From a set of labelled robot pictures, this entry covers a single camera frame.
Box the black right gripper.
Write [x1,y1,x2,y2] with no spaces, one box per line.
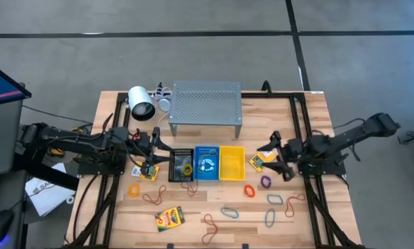
[257,131,307,183]

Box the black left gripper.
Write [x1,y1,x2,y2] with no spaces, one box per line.
[134,126,175,176]

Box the yellow pack with green window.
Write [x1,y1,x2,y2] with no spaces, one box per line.
[249,154,267,173]
[139,162,161,182]

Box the black desk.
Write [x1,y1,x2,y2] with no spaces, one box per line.
[0,168,30,249]

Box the black plastic basket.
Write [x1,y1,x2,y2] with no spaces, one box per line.
[168,148,195,183]

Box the blue plastic basket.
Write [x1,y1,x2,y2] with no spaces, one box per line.
[193,145,221,182]

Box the yellow plastic basket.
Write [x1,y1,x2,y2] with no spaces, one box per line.
[219,145,246,182]

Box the grey perforated metal shelf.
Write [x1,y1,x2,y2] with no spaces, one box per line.
[168,80,243,138]

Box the yellow crayon box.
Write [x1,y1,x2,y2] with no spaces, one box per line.
[154,205,186,232]

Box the yellow black clamp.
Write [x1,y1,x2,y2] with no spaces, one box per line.
[47,147,66,158]

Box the black diagonal stand bar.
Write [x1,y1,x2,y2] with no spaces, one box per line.
[12,154,80,191]

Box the white paper sheet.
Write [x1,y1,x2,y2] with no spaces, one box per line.
[24,162,77,217]

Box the computer monitor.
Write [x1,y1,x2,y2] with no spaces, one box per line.
[0,59,33,177]

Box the white coiled cable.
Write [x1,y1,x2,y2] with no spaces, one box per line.
[151,86,173,100]

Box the black floor cable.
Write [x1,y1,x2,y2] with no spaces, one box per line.
[21,104,90,125]

